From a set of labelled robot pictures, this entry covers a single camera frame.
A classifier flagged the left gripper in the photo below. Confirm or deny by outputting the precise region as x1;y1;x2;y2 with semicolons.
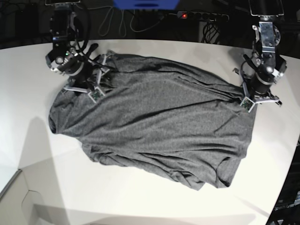
233;54;287;113

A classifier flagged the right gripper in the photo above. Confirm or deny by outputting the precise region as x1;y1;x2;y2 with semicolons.
45;44;113;103

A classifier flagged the grey t-shirt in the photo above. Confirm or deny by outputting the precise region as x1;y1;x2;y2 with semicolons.
49;53;256;190

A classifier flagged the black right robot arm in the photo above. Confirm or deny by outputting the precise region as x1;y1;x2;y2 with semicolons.
45;0;112;103

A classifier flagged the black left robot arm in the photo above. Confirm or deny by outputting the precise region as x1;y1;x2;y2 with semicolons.
233;0;287;113

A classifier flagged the blue box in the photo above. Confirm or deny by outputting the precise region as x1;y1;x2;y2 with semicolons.
113;0;179;10

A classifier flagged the black power strip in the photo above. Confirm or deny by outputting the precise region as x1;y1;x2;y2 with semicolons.
176;11;230;22

